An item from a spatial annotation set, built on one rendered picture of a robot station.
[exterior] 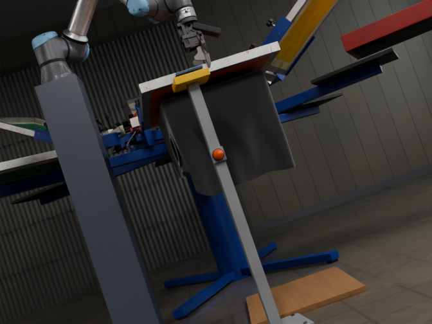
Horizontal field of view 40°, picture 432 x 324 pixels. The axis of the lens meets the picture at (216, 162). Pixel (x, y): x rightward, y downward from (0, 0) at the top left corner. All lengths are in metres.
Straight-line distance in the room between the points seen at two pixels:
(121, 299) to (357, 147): 4.72
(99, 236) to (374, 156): 4.79
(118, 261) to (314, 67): 4.76
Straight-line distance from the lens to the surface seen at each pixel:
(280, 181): 6.61
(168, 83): 2.30
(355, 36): 3.24
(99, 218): 2.49
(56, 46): 2.67
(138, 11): 2.33
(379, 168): 6.87
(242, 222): 2.08
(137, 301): 2.50
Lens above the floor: 0.51
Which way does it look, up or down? 3 degrees up
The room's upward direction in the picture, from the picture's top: 19 degrees counter-clockwise
